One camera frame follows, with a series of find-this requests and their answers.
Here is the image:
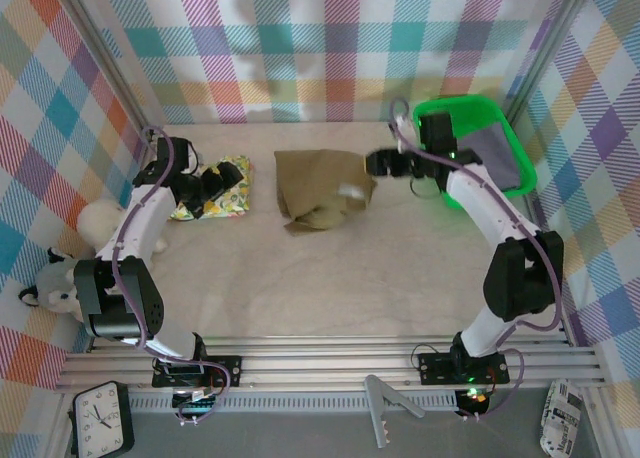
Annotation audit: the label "newspaper print pouch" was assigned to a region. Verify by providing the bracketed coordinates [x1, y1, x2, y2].
[539, 379, 585, 458]

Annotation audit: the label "lemon print skirt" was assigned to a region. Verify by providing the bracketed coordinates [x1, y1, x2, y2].
[169, 153, 254, 223]

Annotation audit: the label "grey plastic clamp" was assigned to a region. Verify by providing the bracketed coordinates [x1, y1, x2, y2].
[364, 374, 427, 450]

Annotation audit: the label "olive khaki skirt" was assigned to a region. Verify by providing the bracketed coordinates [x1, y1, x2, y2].
[273, 148, 379, 238]

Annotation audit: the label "grey husky plush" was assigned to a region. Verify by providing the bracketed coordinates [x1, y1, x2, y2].
[18, 247, 84, 324]

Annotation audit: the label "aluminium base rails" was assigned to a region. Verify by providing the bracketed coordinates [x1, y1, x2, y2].
[54, 333, 614, 395]

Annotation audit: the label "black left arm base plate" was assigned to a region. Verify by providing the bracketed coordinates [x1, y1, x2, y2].
[151, 353, 244, 390]

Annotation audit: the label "plain lavender skirt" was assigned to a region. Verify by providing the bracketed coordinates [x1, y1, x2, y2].
[462, 122, 521, 189]

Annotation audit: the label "aluminium corner post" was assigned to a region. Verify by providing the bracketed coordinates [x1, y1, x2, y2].
[49, 0, 162, 144]
[503, 0, 597, 124]

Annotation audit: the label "green controller circuit board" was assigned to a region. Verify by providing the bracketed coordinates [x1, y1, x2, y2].
[172, 387, 221, 412]

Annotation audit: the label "black controller board orange connector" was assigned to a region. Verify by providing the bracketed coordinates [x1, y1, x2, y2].
[457, 387, 491, 414]

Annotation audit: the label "black alarm clock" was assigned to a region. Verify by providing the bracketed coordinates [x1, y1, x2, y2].
[72, 380, 135, 458]

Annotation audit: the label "green plastic basket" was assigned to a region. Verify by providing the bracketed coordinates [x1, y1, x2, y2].
[412, 93, 539, 212]

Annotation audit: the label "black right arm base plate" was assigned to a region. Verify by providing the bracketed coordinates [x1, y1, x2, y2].
[417, 350, 511, 385]

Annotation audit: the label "grey slotted cable duct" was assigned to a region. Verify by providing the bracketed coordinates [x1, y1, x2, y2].
[127, 395, 461, 415]

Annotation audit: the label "white teddy bear plush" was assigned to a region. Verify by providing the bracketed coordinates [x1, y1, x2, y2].
[77, 200, 169, 254]

